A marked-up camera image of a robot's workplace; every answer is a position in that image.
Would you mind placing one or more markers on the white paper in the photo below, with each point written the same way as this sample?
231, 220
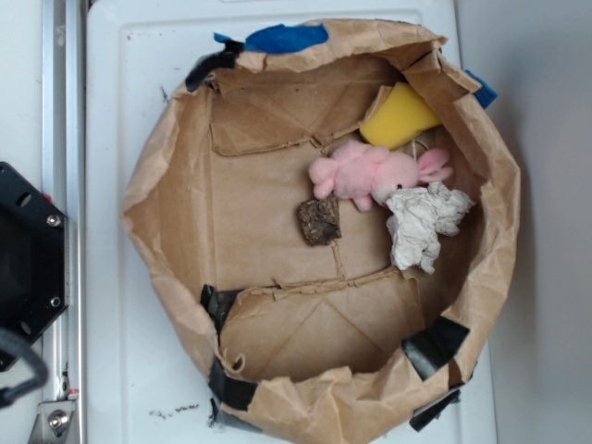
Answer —
419, 216

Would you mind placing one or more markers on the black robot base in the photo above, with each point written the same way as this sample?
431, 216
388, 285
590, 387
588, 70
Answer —
33, 258

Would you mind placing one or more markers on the dark brown block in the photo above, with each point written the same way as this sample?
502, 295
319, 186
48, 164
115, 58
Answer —
320, 222

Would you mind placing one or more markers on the brown paper bag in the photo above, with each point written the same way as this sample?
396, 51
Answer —
213, 201

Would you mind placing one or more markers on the pink plush toy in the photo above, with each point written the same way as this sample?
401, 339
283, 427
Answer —
366, 174

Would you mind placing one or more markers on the black tape inner left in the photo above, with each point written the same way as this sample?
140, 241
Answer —
218, 303

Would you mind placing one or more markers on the black tape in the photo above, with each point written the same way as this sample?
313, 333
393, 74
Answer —
218, 303
226, 58
435, 346
236, 394
425, 415

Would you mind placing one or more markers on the yellow sponge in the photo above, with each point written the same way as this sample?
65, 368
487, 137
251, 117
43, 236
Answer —
403, 116

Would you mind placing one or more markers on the black tape top left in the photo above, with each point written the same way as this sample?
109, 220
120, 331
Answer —
226, 58

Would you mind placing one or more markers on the black tape bottom left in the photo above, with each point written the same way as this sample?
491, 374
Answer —
236, 394

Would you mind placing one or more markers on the black tape lower right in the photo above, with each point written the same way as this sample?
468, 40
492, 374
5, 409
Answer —
435, 346

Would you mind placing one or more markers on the blue tape piece top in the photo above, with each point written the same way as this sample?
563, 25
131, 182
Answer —
280, 39

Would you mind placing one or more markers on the blue tape piece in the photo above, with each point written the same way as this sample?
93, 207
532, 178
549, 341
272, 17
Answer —
280, 39
485, 95

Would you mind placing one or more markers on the blue tape piece right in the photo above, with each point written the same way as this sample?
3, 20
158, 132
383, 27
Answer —
485, 95

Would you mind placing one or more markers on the black tape bottom right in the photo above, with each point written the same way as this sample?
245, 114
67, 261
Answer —
425, 415

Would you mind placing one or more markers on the aluminium frame rail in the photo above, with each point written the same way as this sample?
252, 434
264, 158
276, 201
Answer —
63, 179

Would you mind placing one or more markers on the metal corner bracket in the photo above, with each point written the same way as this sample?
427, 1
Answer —
52, 422

